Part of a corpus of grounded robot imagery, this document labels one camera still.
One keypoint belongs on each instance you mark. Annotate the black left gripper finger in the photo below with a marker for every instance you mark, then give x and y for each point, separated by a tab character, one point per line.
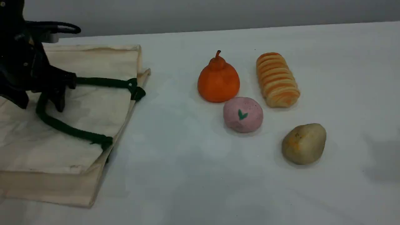
17	99
57	84

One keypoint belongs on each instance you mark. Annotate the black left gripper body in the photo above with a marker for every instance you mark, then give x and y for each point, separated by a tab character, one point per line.
18	59

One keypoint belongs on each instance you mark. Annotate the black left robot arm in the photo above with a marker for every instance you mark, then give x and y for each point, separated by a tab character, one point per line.
11	9

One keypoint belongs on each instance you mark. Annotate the orange pear-shaped toy fruit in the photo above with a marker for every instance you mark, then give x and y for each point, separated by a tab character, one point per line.
218	82

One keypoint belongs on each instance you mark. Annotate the pink round bun green leaf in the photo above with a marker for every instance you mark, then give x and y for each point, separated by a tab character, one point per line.
247	122

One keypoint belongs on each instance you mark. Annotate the striped orange bread roll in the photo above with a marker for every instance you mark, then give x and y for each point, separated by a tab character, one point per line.
276	81

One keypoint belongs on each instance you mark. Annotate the yellow-brown toy mango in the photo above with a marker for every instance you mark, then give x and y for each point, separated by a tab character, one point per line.
304	145

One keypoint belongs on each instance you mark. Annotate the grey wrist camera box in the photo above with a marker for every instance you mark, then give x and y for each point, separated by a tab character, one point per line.
51	38

